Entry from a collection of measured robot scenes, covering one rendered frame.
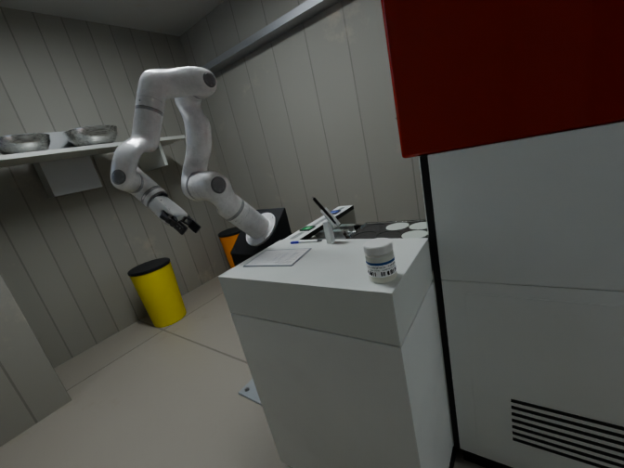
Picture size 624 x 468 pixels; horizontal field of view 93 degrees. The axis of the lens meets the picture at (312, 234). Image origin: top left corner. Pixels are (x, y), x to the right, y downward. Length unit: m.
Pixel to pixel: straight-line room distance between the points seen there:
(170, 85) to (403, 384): 1.22
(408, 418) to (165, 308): 2.64
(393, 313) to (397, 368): 0.16
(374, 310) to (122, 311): 3.17
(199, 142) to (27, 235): 2.35
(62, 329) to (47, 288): 0.39
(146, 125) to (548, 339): 1.43
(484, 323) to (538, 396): 0.27
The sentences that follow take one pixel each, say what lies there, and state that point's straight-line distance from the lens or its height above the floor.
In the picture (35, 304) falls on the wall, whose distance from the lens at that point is 3.47.
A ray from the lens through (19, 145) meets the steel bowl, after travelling 2.96.
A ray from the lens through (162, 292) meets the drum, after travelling 3.17.
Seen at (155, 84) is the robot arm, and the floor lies 1.64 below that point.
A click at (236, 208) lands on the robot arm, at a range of 1.34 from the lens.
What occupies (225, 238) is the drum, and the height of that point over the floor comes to 0.54.
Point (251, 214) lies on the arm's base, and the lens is 1.39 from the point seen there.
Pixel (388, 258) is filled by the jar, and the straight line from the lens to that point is 0.72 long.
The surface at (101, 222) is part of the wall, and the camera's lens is 3.54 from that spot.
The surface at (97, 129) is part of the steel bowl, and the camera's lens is 3.06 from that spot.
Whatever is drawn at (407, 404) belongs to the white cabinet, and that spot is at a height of 0.64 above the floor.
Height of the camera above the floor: 1.31
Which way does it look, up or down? 16 degrees down
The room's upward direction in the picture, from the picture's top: 13 degrees counter-clockwise
